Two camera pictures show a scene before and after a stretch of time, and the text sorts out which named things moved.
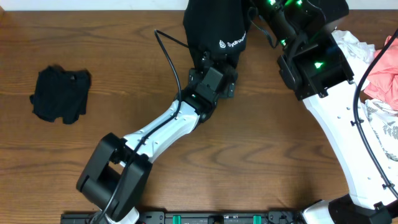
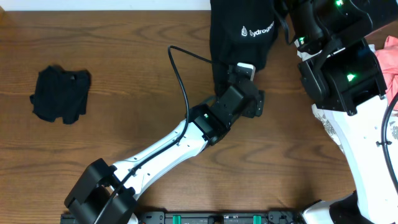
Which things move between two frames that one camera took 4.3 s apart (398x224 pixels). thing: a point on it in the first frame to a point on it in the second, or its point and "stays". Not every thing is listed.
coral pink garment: [383, 86] stays
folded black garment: [61, 94] stays
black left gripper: [228, 88] to [255, 105]
